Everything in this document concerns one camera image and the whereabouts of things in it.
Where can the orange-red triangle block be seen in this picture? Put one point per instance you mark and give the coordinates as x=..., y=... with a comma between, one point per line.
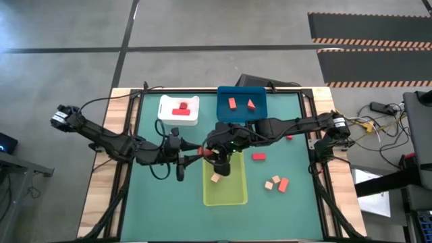
x=250, y=105

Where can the grey desk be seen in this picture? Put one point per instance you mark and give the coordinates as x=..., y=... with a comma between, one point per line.
x=20, y=163

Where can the black support beam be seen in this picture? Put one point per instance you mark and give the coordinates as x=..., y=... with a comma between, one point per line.
x=384, y=182

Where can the black power strip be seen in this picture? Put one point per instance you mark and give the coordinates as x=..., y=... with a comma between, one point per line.
x=379, y=107

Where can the white plastic bin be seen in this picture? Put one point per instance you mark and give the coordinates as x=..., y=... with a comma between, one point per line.
x=168, y=116

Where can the blue-keyed keyboard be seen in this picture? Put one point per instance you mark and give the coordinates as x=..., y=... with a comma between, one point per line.
x=426, y=224

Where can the green table mat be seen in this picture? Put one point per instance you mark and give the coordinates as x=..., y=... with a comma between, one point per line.
x=162, y=209

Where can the black hazard-striped floor mat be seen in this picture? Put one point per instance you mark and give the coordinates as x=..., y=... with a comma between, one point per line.
x=368, y=27
x=374, y=67

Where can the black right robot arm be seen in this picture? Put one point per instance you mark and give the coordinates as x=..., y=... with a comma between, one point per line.
x=297, y=125

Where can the short red rectangular block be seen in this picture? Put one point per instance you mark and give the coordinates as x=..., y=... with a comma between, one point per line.
x=289, y=137

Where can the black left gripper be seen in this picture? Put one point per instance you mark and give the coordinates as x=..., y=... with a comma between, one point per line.
x=175, y=152

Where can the black aluminium table frame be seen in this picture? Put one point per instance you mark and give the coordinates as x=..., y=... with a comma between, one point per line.
x=319, y=202

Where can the orange-red cylinder block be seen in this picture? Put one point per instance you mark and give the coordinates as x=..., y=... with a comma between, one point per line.
x=204, y=152

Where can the blue plastic bin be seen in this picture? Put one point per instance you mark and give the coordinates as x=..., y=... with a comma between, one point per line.
x=243, y=114

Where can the white paper sheet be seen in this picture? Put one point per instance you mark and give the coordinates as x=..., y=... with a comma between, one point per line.
x=374, y=202

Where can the grey cabinet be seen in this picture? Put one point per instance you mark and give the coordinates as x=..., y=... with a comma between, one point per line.
x=422, y=135

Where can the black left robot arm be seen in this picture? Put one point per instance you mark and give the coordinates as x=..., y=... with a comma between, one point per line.
x=111, y=141

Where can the long red rectangular block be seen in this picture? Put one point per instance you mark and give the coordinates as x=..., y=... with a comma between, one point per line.
x=258, y=156
x=180, y=112

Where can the small wooden block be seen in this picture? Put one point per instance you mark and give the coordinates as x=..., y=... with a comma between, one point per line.
x=276, y=179
x=268, y=185

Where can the black device with blue light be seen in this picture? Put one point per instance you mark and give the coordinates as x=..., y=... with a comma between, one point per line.
x=6, y=143

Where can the orange-red rectangular block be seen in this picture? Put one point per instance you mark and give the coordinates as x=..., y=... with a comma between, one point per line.
x=232, y=103
x=283, y=185

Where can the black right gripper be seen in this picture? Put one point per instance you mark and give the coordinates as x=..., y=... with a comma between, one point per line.
x=226, y=138

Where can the translucent yellow plastic bin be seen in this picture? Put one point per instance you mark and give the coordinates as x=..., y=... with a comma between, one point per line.
x=229, y=192

